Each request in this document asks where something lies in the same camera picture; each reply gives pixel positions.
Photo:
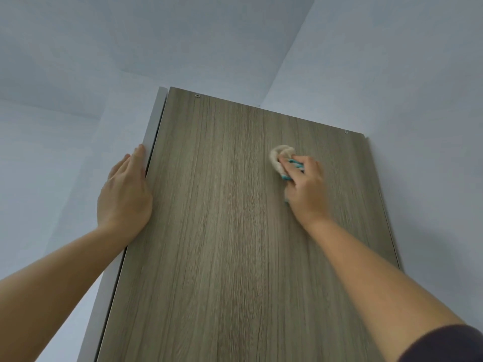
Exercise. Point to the person's right hand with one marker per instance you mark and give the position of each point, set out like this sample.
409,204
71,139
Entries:
309,196

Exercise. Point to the dark grey sweater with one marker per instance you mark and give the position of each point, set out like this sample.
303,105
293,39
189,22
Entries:
449,346

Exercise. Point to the beige cloth with teal edge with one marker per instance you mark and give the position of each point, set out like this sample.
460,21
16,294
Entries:
281,151

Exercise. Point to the person's right forearm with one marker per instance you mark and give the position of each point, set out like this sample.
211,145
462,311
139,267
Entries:
377,290

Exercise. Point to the person's left hand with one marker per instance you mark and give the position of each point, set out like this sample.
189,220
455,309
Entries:
124,203

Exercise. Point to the person's left forearm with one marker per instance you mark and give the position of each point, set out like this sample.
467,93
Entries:
49,297

